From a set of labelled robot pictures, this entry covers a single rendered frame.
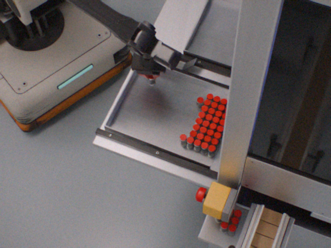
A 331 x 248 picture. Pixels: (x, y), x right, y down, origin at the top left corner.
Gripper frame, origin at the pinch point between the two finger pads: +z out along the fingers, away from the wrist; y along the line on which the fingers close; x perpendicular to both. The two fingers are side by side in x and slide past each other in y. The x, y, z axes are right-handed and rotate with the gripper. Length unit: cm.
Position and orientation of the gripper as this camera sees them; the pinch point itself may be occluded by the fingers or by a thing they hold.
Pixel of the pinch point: (151, 76)
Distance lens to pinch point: 187.9
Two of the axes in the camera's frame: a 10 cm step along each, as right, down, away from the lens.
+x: 1.2, -9.0, 4.2
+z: 0.4, 4.3, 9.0
